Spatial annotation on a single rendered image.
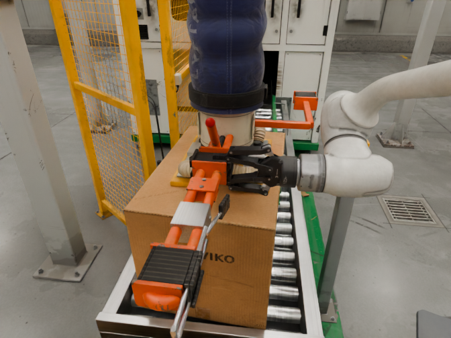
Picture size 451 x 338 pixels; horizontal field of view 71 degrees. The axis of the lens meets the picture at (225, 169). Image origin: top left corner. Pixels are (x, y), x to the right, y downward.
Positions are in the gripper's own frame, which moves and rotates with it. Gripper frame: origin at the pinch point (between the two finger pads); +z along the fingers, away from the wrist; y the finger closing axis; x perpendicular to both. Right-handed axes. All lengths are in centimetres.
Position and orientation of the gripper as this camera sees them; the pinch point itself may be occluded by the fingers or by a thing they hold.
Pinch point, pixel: (211, 167)
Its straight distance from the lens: 77.7
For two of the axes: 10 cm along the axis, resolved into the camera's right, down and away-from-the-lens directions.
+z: -9.9, -0.5, 1.1
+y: 0.0, 8.7, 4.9
